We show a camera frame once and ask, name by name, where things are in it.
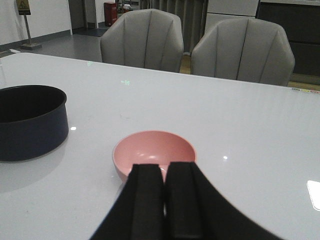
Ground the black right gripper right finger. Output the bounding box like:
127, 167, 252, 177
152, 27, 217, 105
165, 162, 278, 240

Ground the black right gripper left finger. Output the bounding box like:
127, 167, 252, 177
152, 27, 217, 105
91, 164, 164, 240

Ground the pink bowl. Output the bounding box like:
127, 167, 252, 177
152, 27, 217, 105
112, 130, 197, 182

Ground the dark blue saucepan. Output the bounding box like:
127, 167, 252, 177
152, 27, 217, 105
0, 85, 69, 162

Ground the right grey upholstered chair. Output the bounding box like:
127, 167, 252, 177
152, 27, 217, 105
191, 18, 295, 87

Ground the grey upholstered chair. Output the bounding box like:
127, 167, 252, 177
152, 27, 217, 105
191, 18, 295, 87
100, 8, 184, 73

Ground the left grey upholstered chair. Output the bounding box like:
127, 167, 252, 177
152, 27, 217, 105
100, 8, 184, 73

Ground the grey curtain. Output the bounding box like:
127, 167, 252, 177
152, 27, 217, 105
138, 0, 210, 53

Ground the white refrigerator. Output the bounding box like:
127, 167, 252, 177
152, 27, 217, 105
204, 0, 260, 32

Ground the red waste bin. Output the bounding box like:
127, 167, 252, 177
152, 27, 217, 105
103, 2, 118, 27

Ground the dark kitchen counter cabinet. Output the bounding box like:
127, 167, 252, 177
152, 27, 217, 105
257, 0, 320, 76

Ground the yellow caution sign stand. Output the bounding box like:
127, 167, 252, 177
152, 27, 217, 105
16, 0, 42, 50

